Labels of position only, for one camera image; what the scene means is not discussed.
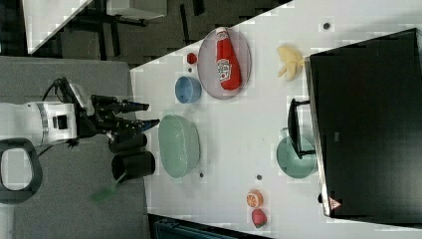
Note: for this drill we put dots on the orange slice toy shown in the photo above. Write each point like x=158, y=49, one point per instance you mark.
x=254, y=198

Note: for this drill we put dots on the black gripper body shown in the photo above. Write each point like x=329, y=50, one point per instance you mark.
x=106, y=120

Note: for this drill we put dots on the grey round plate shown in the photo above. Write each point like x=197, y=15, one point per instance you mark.
x=207, y=67

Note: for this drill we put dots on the black cylindrical cup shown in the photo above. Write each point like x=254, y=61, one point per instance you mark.
x=132, y=166
x=125, y=143

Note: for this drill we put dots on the yellow peeled banana toy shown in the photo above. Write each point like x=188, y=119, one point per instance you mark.
x=293, y=61

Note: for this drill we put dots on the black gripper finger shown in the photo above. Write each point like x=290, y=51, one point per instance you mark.
x=128, y=107
x=148, y=124

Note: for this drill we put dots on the red ketchup bottle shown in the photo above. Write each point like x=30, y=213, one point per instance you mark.
x=228, y=67

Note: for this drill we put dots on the green plastic strainer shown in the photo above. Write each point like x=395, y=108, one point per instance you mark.
x=179, y=145

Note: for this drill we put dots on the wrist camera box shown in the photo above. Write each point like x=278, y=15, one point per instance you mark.
x=75, y=95

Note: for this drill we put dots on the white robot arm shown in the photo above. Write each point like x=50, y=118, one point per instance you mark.
x=50, y=123

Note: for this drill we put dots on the small red toy fruit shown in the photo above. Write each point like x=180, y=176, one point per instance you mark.
x=191, y=59

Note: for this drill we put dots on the blue bowl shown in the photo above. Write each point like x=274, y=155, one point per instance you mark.
x=188, y=90

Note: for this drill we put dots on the black toaster oven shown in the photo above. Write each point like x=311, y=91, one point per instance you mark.
x=366, y=111

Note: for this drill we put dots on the green mug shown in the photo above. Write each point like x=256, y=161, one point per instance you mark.
x=290, y=163

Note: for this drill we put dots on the green spatula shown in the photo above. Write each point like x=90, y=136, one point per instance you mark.
x=107, y=191

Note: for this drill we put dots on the red strawberry toy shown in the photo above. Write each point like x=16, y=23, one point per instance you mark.
x=259, y=218

